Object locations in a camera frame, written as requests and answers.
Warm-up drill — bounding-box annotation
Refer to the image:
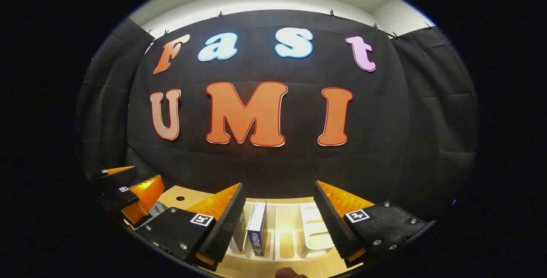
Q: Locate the grey schoolbag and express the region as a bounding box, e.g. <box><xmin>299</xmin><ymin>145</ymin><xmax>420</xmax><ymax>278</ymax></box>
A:
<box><xmin>148</xmin><ymin>201</ymin><xmax>168</xmax><ymax>220</ymax></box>

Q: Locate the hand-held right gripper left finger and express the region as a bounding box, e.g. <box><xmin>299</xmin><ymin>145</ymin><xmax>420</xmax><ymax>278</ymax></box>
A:
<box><xmin>137</xmin><ymin>183</ymin><xmax>247</xmax><ymax>271</ymax></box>

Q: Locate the black backdrop cloth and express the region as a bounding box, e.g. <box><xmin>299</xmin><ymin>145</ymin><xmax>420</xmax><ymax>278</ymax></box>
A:
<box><xmin>77</xmin><ymin>9</ymin><xmax>480</xmax><ymax>227</ymax></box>

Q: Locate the blue and white book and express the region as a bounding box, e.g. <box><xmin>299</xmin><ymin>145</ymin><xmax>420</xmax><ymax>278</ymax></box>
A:
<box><xmin>247</xmin><ymin>201</ymin><xmax>268</xmax><ymax>257</ymax></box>

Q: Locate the white book with grey photo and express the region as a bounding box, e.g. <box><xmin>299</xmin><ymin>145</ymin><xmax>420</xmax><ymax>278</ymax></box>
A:
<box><xmin>230</xmin><ymin>210</ymin><xmax>249</xmax><ymax>255</ymax></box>

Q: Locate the white bookshelf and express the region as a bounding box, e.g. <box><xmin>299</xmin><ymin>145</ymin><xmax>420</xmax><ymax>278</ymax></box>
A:
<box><xmin>230</xmin><ymin>199</ymin><xmax>343</xmax><ymax>262</ymax></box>

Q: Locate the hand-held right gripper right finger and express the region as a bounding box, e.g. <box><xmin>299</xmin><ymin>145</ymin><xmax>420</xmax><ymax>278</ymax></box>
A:
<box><xmin>314</xmin><ymin>180</ymin><xmax>437</xmax><ymax>268</ymax></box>

